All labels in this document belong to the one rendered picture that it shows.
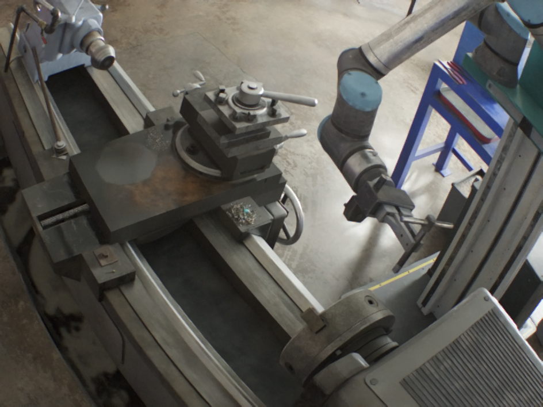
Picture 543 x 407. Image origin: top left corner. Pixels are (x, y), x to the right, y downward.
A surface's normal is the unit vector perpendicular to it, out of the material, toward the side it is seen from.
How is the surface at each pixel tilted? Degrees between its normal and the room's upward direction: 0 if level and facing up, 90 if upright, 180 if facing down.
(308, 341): 58
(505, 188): 90
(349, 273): 0
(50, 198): 0
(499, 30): 90
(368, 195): 72
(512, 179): 90
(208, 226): 0
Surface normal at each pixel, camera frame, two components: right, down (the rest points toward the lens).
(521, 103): 0.25, -0.70
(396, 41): -0.48, 0.26
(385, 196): 0.50, -0.72
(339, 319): -0.05, -0.55
